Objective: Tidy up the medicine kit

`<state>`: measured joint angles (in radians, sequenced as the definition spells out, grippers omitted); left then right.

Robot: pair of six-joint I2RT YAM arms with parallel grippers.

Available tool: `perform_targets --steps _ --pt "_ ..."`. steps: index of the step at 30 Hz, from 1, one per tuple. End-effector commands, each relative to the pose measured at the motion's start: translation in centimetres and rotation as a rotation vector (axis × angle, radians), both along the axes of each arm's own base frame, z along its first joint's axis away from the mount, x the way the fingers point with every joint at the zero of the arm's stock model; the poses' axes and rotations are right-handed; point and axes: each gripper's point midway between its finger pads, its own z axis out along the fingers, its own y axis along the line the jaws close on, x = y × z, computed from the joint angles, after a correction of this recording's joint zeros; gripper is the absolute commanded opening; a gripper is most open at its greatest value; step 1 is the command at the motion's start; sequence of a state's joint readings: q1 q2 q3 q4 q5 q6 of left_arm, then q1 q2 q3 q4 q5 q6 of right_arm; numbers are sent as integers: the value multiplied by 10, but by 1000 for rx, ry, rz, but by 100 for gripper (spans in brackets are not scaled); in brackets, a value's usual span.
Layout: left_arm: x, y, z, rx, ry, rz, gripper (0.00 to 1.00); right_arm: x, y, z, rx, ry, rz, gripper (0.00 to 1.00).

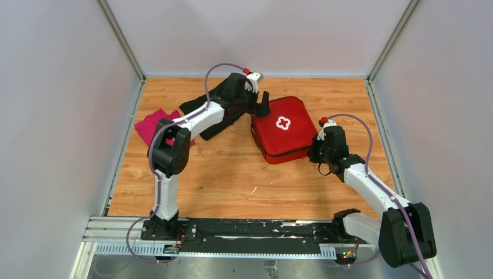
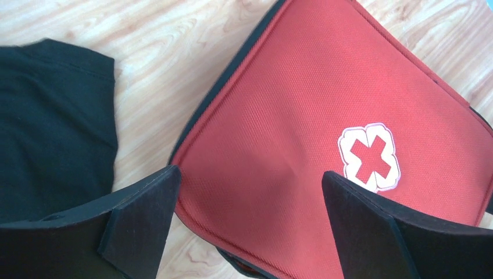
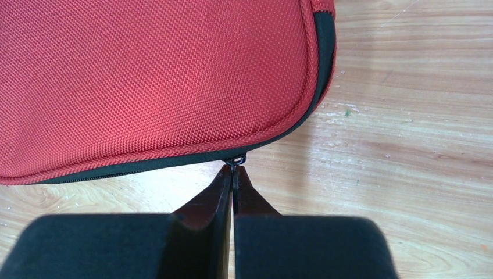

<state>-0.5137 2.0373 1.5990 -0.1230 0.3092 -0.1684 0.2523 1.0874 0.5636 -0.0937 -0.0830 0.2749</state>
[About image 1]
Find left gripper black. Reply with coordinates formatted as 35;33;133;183
234;84;270;117

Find red black medicine kit case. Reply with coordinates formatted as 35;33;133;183
251;96;317;164

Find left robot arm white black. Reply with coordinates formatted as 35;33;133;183
148;70;270;240

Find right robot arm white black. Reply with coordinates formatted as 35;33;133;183
308;122;437;268

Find black cloth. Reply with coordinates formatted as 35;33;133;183
176;78;245;141

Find pink cloth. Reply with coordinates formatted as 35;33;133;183
134;109;181;146

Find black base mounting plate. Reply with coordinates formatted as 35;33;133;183
140;218;364;256

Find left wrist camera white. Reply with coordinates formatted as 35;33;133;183
242;67;264;94

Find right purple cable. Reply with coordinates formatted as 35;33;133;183
326;113;434;279

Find purple cable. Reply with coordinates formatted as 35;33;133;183
326;113;434;279
126;62;247;264

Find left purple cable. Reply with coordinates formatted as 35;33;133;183
126;62;247;264

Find aluminium frame rail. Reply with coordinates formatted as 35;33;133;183
70;210;435;278

